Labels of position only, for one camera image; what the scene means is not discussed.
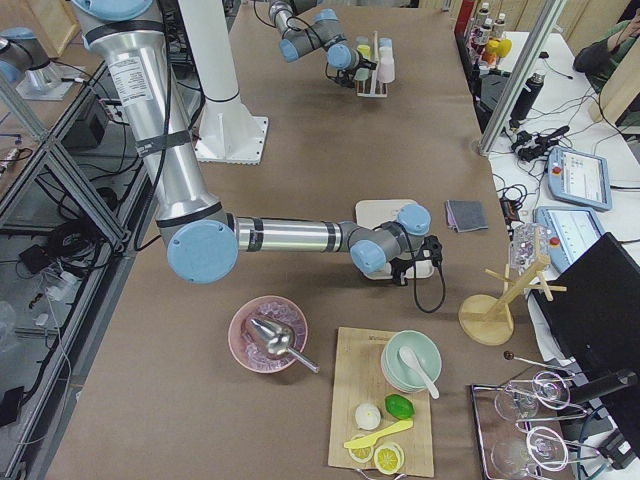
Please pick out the teach pendant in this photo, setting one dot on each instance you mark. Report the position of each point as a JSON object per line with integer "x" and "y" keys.
{"x": 579, "y": 178}
{"x": 573, "y": 230}

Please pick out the blue plastic cup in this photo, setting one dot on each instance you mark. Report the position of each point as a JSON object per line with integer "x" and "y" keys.
{"x": 385, "y": 43}

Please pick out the lemon slice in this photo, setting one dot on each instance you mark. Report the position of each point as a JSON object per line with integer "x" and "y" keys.
{"x": 361, "y": 455}
{"x": 388, "y": 458}

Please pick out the green plastic cup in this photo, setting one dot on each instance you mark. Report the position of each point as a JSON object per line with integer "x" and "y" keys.
{"x": 362, "y": 74}

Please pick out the aluminium frame post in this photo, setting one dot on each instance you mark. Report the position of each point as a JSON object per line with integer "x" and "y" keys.
{"x": 536, "y": 39}

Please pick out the upper teach pendant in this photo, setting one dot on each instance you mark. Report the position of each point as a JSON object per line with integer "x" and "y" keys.
{"x": 579, "y": 178}

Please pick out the pink ice bowl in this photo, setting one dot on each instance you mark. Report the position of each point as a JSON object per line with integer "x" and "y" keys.
{"x": 243, "y": 347}

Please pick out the lower teach pendant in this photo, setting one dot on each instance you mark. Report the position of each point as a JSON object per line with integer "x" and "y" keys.
{"x": 573, "y": 230}

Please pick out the lemon slice right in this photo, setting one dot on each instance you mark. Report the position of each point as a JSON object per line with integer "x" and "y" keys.
{"x": 388, "y": 458}

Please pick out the lemon slice left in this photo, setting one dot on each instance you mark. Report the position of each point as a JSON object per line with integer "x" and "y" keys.
{"x": 361, "y": 455}

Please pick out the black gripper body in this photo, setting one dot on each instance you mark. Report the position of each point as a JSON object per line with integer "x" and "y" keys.
{"x": 403, "y": 265}
{"x": 358, "y": 65}

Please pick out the stacked green bowls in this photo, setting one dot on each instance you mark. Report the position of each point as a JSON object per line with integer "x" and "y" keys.
{"x": 396, "y": 372}

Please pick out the metal ice scoop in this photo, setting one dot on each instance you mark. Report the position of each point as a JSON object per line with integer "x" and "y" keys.
{"x": 276, "y": 340}

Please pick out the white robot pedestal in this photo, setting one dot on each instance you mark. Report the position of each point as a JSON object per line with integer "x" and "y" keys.
{"x": 227, "y": 131}

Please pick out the white wire cup rack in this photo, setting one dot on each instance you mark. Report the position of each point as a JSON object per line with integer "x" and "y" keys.
{"x": 372, "y": 88}

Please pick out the wine glass rack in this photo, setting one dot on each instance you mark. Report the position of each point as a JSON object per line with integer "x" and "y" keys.
{"x": 518, "y": 424}

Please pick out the yellow plastic knife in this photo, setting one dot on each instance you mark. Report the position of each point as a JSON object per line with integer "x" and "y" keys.
{"x": 371, "y": 439}

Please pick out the cream rabbit tray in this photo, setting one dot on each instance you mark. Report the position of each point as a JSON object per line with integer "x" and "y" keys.
{"x": 388, "y": 240}

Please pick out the white egg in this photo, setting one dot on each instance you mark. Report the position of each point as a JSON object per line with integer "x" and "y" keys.
{"x": 367, "y": 416}

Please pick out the yellow plastic cup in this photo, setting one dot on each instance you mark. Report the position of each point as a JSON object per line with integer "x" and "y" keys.
{"x": 364, "y": 50}

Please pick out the black water bottle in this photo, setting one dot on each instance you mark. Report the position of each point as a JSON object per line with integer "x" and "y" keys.
{"x": 528, "y": 95}

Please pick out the clear glass on tree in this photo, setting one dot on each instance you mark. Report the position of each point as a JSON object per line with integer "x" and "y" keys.
{"x": 529, "y": 241}

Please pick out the wooden mug tree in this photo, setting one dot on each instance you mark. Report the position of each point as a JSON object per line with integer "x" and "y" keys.
{"x": 487, "y": 319}

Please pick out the pink plastic cup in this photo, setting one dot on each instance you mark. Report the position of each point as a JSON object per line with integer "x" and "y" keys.
{"x": 386, "y": 70}

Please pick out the green lime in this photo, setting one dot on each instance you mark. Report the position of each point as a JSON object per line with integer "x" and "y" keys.
{"x": 399, "y": 406}

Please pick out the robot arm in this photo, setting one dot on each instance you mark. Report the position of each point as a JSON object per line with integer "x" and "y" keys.
{"x": 344, "y": 65}
{"x": 202, "y": 239}

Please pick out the bamboo cutting board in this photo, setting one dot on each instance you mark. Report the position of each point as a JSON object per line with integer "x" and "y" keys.
{"x": 358, "y": 378}

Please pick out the grey folded cloth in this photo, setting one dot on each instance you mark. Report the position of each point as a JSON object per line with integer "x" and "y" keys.
{"x": 465, "y": 216}

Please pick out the white ceramic spoon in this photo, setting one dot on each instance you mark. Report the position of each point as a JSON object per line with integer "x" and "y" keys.
{"x": 409, "y": 357}

